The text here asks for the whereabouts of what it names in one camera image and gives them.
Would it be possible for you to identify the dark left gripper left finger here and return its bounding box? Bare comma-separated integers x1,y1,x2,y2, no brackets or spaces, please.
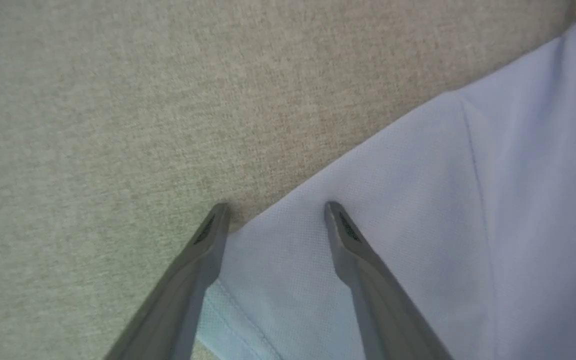
103,201,231,360

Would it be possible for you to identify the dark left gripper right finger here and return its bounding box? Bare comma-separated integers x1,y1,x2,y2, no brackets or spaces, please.
324,201,455,360

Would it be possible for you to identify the light blue and white garment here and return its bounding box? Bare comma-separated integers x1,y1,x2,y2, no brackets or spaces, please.
195,0,576,360

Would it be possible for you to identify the grey-green fabric sofa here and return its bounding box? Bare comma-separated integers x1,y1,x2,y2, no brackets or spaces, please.
0,0,576,360

